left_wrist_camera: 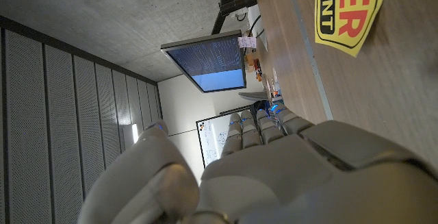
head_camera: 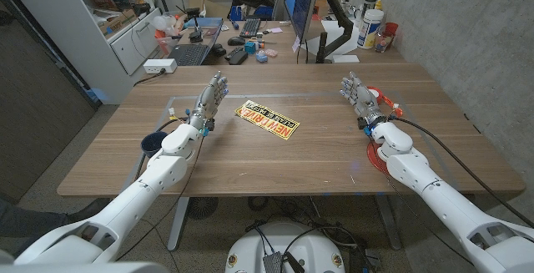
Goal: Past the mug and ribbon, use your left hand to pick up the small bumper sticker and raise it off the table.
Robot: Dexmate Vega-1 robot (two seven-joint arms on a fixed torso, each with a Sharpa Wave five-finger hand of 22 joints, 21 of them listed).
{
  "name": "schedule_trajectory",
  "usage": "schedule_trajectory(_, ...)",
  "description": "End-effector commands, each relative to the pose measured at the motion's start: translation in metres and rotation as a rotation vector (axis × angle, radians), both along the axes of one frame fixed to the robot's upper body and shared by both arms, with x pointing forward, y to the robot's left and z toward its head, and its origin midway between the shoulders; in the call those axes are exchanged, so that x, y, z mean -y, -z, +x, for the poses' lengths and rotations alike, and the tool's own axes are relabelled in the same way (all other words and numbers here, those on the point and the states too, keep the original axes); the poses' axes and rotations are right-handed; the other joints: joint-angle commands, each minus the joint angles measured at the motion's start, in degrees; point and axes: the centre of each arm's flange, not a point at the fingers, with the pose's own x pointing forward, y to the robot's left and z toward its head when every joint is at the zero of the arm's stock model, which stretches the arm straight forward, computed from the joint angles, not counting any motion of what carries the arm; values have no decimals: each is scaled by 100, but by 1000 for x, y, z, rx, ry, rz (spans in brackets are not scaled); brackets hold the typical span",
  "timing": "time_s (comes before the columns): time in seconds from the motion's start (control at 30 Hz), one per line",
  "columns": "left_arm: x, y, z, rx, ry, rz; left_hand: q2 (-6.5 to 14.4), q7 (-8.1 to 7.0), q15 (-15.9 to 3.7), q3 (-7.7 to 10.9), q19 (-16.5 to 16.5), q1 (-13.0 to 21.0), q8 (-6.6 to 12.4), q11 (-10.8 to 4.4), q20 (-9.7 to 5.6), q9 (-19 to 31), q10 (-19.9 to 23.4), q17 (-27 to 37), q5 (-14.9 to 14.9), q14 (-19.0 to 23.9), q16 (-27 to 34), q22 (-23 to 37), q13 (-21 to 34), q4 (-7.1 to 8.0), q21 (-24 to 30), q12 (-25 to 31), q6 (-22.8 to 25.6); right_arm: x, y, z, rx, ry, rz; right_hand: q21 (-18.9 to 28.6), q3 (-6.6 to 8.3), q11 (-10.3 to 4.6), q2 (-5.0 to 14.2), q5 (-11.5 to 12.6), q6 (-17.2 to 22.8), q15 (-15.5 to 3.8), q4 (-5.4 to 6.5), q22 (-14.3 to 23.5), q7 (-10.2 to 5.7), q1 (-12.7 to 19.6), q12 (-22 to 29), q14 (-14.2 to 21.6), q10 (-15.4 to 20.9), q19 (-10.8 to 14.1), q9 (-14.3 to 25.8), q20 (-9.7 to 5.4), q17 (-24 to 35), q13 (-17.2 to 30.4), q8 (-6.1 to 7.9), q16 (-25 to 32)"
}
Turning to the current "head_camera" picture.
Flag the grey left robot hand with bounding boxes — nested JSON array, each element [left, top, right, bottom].
[[189, 70, 230, 130]]

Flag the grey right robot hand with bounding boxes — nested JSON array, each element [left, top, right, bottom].
[[339, 71, 388, 129]]

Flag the yellow new driver bumper sticker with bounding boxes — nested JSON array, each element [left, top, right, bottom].
[[234, 99, 301, 141]]

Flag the dark blue mug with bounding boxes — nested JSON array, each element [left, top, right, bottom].
[[140, 130, 169, 159]]

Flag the open laptop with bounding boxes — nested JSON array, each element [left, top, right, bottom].
[[167, 17, 224, 67]]

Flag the black case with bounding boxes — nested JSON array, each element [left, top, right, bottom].
[[228, 49, 249, 66]]

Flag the white power strip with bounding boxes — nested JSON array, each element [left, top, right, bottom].
[[143, 58, 179, 75]]

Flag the red plastic cup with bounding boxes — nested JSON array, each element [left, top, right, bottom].
[[374, 22, 400, 53]]

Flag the white wipes canister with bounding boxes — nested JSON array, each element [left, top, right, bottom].
[[356, 8, 385, 50]]

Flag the white paper sheet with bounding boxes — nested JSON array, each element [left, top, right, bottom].
[[320, 18, 360, 57]]

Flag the black keyboard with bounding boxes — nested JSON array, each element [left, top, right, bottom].
[[239, 18, 262, 39]]

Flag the blue storage bin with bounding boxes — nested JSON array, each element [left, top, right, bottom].
[[228, 4, 275, 22]]

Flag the round black floor fan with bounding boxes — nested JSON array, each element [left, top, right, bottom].
[[186, 196, 219, 221]]

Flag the computer monitor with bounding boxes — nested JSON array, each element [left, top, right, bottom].
[[283, 0, 323, 44]]

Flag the cardboard box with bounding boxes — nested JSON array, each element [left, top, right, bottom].
[[98, 8, 139, 36]]

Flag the grey table leg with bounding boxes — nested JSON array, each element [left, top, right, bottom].
[[166, 196, 191, 252], [374, 193, 404, 251]]

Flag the white shelf cabinet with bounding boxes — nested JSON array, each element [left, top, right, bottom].
[[0, 0, 164, 105]]

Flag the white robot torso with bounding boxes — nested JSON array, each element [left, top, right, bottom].
[[224, 221, 346, 273]]

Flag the black leather shoe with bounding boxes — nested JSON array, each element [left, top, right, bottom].
[[66, 197, 113, 226]]

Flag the dark trouser leg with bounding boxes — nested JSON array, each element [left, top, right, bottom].
[[0, 197, 74, 257]]

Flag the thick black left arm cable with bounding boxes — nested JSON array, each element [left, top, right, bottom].
[[133, 116, 191, 182]]

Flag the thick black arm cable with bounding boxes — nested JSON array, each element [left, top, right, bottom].
[[390, 116, 534, 229], [133, 116, 191, 182]]

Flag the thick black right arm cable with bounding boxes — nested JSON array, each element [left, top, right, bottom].
[[390, 116, 534, 229]]

